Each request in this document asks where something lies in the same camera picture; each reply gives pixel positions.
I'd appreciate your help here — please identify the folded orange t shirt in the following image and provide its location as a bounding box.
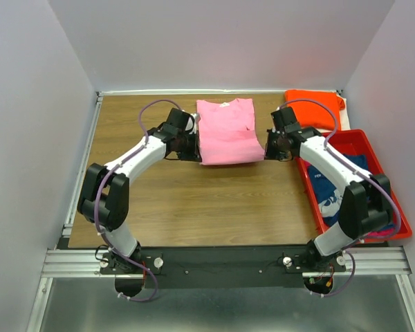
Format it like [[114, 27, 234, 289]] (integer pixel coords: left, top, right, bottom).
[[284, 89, 345, 131]]

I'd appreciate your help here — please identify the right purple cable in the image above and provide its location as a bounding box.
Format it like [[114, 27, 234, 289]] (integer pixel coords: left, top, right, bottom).
[[278, 99, 402, 298]]

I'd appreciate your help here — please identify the navy blue t shirt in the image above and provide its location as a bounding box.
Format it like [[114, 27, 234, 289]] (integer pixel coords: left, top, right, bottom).
[[306, 154, 369, 229]]

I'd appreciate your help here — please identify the red plastic bin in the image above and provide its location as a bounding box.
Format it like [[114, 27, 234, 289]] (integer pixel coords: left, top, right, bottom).
[[293, 129, 413, 245]]

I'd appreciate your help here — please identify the magenta t shirt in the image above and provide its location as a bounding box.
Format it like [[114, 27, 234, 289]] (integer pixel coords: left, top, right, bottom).
[[366, 225, 395, 239]]

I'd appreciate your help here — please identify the light pink t shirt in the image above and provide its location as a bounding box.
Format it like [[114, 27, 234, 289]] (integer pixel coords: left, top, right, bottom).
[[196, 98, 264, 166]]

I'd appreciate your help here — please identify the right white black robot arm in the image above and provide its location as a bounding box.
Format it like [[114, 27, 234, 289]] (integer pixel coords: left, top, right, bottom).
[[265, 107, 394, 271]]

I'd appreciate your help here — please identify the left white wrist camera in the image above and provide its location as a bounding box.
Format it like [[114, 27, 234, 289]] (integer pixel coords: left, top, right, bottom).
[[186, 111, 201, 135]]

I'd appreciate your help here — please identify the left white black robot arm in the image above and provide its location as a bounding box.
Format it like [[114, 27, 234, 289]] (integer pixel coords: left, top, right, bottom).
[[77, 108, 201, 273]]

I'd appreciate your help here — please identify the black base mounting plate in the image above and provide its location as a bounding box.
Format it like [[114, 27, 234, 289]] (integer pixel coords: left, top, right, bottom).
[[98, 245, 346, 299]]

